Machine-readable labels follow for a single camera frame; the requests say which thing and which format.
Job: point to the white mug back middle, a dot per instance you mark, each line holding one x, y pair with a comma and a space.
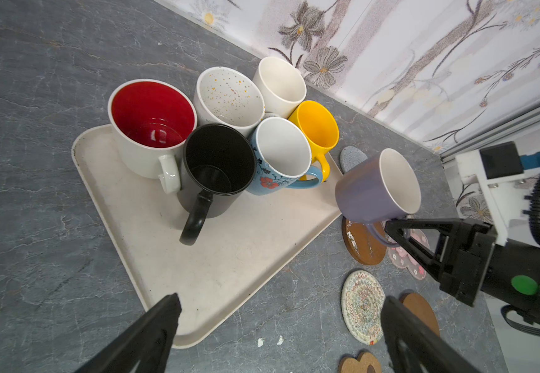
225, 96

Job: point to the purple mug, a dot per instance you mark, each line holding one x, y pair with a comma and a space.
381, 188

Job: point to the white patterned round coaster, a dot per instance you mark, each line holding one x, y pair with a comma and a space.
362, 300

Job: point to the plain round wooden coaster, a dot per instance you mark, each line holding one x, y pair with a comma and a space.
420, 307

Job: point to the right corner aluminium post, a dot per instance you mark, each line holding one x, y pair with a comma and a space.
523, 121

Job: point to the red interior mug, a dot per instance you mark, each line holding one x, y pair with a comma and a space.
151, 121

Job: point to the beige serving tray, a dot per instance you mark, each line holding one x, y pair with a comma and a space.
235, 254

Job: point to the white mug with handle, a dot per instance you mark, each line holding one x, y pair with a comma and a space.
281, 85

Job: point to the pink flower silicone coaster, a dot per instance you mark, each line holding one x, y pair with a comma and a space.
402, 260

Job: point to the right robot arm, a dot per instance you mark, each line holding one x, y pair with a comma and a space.
513, 276

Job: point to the blue woven round coaster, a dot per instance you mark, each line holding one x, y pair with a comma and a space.
350, 157

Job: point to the light blue mug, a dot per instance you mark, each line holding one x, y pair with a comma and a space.
283, 158

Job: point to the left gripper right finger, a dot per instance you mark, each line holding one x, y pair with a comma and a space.
413, 347

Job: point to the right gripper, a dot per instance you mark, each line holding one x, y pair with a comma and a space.
468, 250

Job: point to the brown paw print coaster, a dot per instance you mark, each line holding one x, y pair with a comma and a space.
364, 363

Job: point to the black mug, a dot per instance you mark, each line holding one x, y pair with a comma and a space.
218, 164

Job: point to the glossy brown round coaster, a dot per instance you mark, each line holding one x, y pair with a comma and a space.
361, 244

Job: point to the yellow mug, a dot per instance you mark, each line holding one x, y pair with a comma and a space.
320, 129

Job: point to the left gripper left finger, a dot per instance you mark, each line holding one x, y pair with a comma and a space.
145, 346

